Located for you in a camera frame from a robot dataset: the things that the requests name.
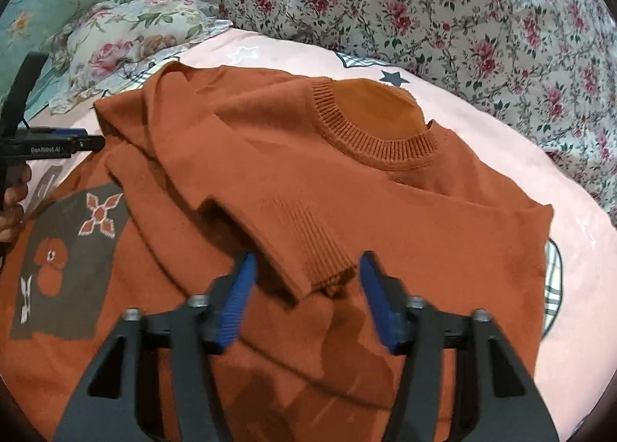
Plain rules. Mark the orange knit sweater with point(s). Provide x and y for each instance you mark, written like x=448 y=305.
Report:
x=289 y=158

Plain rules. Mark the pink heart-print bed sheet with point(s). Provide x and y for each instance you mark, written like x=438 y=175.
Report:
x=571 y=278

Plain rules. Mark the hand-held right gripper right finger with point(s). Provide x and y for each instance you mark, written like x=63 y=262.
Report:
x=379 y=302

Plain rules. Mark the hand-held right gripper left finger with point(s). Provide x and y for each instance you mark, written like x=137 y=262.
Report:
x=237 y=300

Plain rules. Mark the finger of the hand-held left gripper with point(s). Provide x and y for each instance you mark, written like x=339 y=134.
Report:
x=86 y=143

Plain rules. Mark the person's left hand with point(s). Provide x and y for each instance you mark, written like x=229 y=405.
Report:
x=12 y=201

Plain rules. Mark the floral ruffled pillow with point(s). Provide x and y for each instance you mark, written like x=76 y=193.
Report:
x=125 y=40

